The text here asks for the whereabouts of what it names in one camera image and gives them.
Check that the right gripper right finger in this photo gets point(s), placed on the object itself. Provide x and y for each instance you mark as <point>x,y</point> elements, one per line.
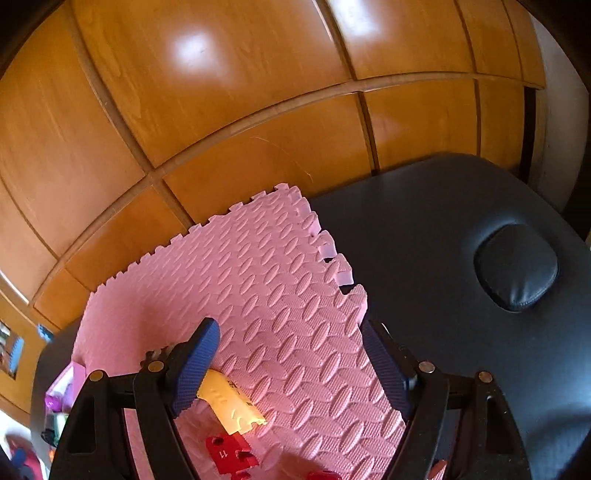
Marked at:
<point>394,366</point>

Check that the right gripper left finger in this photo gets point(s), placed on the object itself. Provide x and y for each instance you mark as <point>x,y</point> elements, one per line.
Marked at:
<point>189,362</point>

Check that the yellow plastic piece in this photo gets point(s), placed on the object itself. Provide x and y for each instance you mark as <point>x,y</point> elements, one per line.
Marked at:
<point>233,409</point>

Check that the red puzzle piece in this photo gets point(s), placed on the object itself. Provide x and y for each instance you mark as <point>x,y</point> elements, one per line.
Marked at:
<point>231,455</point>

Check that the red cylinder bottle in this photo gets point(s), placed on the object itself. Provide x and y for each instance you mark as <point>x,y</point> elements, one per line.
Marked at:
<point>323,475</point>

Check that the dark brown massage brush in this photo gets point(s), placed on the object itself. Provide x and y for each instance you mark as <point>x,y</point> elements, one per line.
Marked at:
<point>164,355</point>

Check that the purple perforated dome toy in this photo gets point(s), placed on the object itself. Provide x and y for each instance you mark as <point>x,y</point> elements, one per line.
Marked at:
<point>53,403</point>

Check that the pink foam puzzle mat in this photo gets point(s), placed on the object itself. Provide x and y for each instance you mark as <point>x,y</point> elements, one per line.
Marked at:
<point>290,317</point>

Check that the pink white shallow tray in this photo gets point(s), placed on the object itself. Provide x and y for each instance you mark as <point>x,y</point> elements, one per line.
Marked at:
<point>68,384</point>

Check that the black face hole cushion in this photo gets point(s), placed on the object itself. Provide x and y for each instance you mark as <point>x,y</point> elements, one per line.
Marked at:
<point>516,266</point>

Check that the wooden door with shelves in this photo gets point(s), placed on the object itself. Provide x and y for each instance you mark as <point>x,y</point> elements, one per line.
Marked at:
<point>22,345</point>

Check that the wooden wall cabinet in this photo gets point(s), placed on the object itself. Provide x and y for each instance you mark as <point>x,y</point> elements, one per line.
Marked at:
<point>123,123</point>

